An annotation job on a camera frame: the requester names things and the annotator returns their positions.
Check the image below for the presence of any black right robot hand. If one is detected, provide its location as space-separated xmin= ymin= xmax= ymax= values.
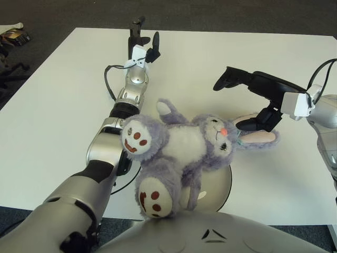
xmin=213 ymin=66 xmax=323 ymax=133

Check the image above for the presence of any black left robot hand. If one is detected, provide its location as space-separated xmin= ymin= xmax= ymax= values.
xmin=123 ymin=16 xmax=161 ymax=71

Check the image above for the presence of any purple plush bunny doll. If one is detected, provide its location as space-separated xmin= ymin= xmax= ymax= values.
xmin=120 ymin=99 xmax=280 ymax=220

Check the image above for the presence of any white plate with black rim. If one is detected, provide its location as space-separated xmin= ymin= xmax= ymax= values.
xmin=179 ymin=162 xmax=233 ymax=213

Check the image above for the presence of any black stand on floor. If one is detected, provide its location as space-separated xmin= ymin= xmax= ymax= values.
xmin=0 ymin=62 xmax=31 ymax=90

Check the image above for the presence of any white cloth on floor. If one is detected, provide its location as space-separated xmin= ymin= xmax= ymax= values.
xmin=0 ymin=22 xmax=24 ymax=35

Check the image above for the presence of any dark bag on floor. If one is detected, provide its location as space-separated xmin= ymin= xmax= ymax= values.
xmin=0 ymin=35 xmax=10 ymax=71

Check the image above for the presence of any grey robot torso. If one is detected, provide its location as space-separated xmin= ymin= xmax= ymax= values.
xmin=98 ymin=209 xmax=330 ymax=253

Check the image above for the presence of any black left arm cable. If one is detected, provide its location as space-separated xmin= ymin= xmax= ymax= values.
xmin=104 ymin=64 xmax=142 ymax=196

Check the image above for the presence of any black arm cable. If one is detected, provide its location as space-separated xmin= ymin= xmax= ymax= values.
xmin=305 ymin=58 xmax=337 ymax=105
xmin=104 ymin=64 xmax=142 ymax=196

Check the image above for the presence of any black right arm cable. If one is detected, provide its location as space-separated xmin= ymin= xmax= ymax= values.
xmin=305 ymin=58 xmax=337 ymax=105

